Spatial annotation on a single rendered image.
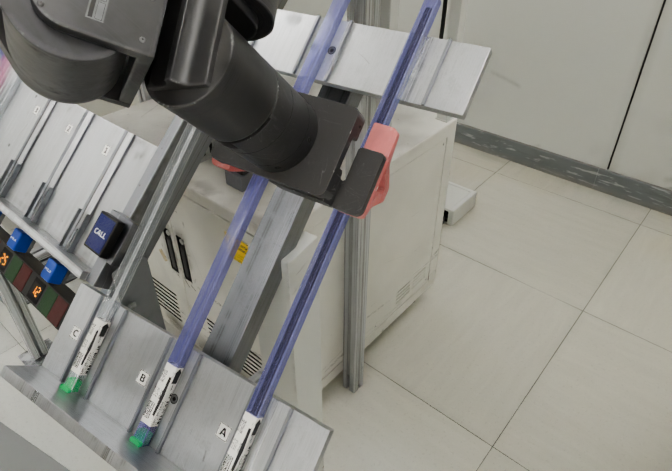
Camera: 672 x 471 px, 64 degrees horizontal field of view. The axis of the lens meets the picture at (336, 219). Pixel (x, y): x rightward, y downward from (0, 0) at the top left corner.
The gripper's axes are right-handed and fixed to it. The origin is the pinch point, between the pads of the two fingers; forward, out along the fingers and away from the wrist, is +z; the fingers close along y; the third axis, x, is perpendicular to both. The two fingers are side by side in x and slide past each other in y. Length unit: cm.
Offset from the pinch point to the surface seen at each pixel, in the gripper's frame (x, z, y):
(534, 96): -91, 180, 25
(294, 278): 10.1, 14.6, 7.1
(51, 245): 19.9, 12.9, 43.7
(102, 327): 22.6, 4.3, 20.5
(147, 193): 7.9, 13.5, 32.0
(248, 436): 23.7, 4.1, -0.5
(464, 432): 32, 104, -6
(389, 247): -3, 87, 24
